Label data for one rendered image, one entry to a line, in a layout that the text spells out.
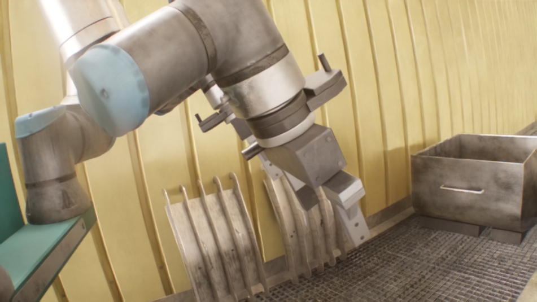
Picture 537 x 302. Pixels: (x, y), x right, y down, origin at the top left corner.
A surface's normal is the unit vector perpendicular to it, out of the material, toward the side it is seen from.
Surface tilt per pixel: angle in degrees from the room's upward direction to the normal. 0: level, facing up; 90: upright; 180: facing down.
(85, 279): 90
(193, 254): 76
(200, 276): 84
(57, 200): 70
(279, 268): 90
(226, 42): 116
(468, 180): 92
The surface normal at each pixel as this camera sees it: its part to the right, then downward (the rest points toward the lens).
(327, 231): -0.83, 0.20
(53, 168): 0.71, 0.02
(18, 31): 0.54, 0.07
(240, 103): -0.46, 0.58
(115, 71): 0.43, -0.11
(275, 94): 0.20, 0.33
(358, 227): 0.38, 0.22
